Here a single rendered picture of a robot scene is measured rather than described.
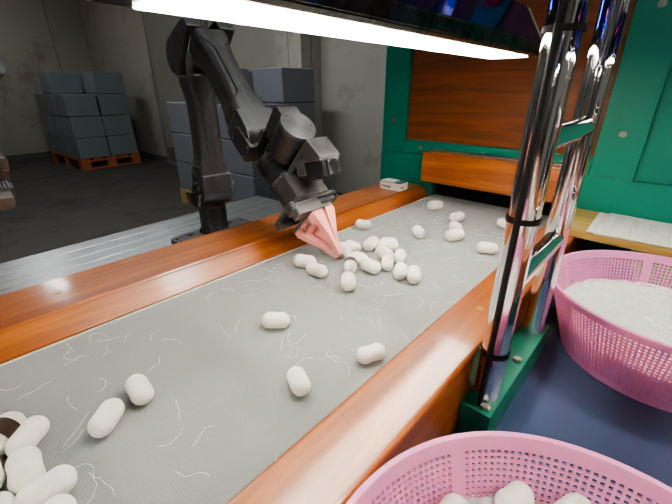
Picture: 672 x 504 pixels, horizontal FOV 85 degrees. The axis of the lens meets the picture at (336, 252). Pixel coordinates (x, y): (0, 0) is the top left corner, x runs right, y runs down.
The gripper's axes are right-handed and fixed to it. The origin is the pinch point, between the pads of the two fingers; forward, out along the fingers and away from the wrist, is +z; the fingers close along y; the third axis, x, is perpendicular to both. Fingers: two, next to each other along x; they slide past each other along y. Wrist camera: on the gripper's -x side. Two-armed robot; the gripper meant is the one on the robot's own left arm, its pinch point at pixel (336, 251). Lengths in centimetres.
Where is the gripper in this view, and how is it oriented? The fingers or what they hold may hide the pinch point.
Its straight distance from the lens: 58.6
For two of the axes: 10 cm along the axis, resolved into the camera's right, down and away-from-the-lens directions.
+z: 5.6, 8.0, -2.0
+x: -4.8, 5.2, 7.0
